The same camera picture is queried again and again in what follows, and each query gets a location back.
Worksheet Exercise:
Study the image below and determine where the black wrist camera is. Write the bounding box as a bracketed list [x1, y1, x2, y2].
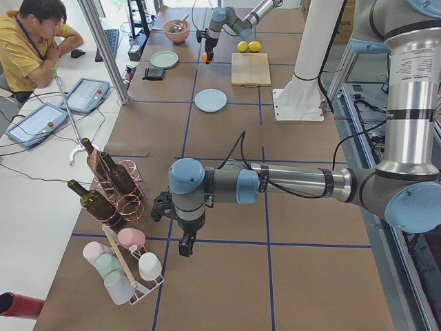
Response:
[150, 192, 178, 223]
[196, 30, 207, 43]

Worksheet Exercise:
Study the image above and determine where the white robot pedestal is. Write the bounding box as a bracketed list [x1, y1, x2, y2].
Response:
[273, 0, 345, 121]

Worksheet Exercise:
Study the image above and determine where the grey plastic cup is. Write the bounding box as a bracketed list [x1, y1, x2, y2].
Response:
[104, 270, 134, 305]

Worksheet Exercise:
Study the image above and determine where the red cylinder object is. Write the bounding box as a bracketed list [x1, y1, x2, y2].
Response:
[1, 292, 45, 320]

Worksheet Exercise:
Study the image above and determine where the reacher grabber stick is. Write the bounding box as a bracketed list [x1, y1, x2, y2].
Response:
[50, 68, 85, 166]

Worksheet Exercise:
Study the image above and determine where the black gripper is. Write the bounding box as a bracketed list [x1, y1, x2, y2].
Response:
[178, 219, 204, 257]
[205, 38, 216, 64]

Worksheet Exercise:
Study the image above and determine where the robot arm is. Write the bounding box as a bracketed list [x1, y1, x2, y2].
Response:
[169, 1, 440, 257]
[196, 0, 283, 64]

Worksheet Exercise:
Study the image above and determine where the teach pendant tablet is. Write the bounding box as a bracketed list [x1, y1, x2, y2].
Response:
[65, 77, 110, 114]
[6, 103, 68, 148]

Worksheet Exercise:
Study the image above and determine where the white plastic cup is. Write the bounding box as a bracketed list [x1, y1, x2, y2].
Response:
[139, 252, 162, 281]

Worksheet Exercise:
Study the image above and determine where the light green plate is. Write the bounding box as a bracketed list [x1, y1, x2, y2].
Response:
[150, 50, 179, 69]

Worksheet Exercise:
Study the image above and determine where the light blue plate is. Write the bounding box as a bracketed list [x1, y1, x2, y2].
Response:
[194, 89, 227, 113]

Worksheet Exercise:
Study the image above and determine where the yellow lemon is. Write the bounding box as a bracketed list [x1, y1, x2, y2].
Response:
[248, 41, 262, 52]
[237, 41, 249, 53]

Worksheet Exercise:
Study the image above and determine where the aluminium frame post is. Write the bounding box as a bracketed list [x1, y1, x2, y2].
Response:
[78, 0, 130, 105]

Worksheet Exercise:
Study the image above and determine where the white wire cup rack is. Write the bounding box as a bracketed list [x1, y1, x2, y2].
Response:
[101, 223, 165, 306]

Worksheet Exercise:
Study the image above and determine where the black computer mouse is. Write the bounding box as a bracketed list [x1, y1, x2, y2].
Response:
[70, 49, 85, 59]

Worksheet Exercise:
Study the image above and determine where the pink bowl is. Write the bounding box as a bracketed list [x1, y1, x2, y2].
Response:
[163, 19, 190, 43]

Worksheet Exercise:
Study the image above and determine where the mint green plastic cup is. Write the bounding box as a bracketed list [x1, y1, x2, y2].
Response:
[94, 253, 123, 279]

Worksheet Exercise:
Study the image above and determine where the metal scoop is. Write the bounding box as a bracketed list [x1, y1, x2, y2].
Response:
[168, 14, 189, 33]

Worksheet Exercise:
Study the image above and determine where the dark wine bottle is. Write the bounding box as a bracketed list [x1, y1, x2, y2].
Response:
[81, 137, 109, 183]
[100, 151, 142, 200]
[68, 179, 123, 228]

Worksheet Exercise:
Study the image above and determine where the black keyboard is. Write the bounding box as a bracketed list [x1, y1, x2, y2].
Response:
[94, 28, 121, 63]

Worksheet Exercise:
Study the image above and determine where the wooden cutting board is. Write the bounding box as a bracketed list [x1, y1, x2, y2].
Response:
[231, 53, 271, 87]

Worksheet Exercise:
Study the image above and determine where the copper wire bottle rack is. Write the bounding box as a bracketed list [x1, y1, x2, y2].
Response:
[87, 149, 145, 223]

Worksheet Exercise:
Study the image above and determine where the light pink plastic cup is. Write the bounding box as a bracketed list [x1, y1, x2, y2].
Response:
[82, 241, 114, 266]

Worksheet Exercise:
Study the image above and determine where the person in yellow shirt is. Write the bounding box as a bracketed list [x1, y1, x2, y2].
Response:
[1, 0, 83, 103]

